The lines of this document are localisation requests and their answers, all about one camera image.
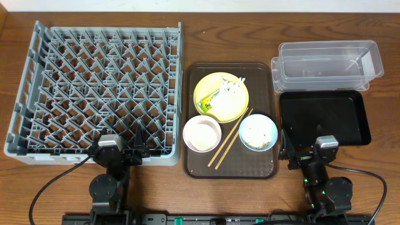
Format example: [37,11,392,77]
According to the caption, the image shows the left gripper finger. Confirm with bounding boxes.
[93,127,107,146]
[134,125,146,148]

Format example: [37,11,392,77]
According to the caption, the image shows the light blue bowl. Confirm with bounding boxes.
[239,114,278,152]

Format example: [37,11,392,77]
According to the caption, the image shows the rice and food scraps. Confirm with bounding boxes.
[242,127,271,149]

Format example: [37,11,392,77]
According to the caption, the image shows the white tissue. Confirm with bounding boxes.
[213,77,246,107]

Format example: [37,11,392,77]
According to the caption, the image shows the white cup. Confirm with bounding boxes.
[189,124,217,152]

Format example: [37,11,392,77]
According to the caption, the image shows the green yellow snack wrapper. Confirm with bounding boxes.
[197,90,219,113]

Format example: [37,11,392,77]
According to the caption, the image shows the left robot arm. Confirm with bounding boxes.
[87,126,150,225]

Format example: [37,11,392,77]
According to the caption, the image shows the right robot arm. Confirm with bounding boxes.
[278,130,353,216]

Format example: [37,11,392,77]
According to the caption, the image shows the grey dishwasher rack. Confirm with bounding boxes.
[4,22,184,166]

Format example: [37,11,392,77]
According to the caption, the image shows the black tray bin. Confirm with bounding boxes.
[279,91,371,148]

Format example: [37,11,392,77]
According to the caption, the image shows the right wooden chopstick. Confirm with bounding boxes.
[214,116,244,170]

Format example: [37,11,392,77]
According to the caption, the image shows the wooden chopstick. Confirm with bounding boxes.
[207,107,249,167]
[214,116,244,170]

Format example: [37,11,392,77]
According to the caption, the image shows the left wooden chopstick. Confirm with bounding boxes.
[207,107,249,167]

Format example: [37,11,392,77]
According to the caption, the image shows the dark brown serving tray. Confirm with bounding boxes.
[182,62,279,179]

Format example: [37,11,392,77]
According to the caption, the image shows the clear plastic bin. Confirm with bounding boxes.
[271,40,384,93]

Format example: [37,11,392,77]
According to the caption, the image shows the yellow plate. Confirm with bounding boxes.
[193,72,249,123]

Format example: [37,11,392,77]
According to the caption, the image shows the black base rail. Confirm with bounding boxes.
[61,212,376,225]

